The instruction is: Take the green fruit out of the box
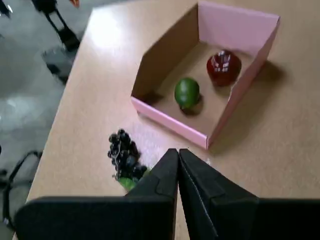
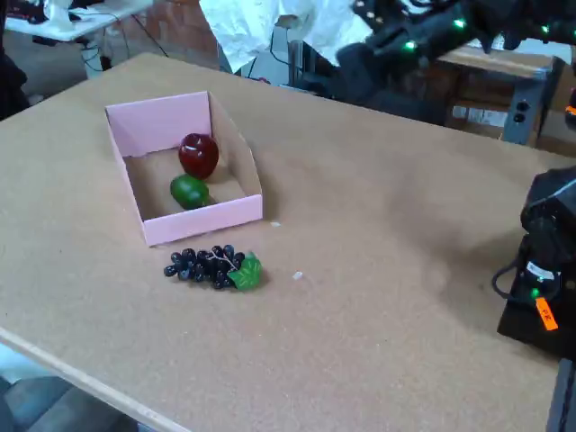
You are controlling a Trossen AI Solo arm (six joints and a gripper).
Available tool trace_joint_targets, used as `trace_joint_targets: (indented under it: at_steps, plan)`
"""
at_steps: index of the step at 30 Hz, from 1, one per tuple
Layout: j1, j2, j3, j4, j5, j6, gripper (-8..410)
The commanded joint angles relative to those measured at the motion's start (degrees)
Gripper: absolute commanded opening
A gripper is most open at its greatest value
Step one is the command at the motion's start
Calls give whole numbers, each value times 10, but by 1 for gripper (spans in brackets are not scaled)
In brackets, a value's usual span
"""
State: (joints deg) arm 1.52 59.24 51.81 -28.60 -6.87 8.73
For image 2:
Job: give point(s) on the green toy lime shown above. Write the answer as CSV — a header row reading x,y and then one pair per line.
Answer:
x,y
189,191

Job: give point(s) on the pink cardboard box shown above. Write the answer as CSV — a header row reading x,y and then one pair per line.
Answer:
x,y
202,222

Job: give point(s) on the black toy grapes with leaf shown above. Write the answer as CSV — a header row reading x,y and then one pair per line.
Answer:
x,y
202,267

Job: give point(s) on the red toy pomegranate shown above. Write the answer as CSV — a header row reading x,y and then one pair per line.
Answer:
x,y
198,155

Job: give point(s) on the wooden workbench top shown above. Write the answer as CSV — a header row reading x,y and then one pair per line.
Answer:
x,y
495,60

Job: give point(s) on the grey metal leg with outlets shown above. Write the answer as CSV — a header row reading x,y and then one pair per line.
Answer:
x,y
531,103

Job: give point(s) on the white desk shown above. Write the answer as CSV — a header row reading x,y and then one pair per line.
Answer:
x,y
90,24

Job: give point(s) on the small white figure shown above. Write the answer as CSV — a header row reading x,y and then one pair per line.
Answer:
x,y
58,15

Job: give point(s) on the black office chair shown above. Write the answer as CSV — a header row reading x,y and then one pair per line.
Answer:
x,y
11,85

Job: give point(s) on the grey metal frame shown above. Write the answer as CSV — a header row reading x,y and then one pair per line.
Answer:
x,y
294,63

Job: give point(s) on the dark metal post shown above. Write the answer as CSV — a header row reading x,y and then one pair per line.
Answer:
x,y
564,400

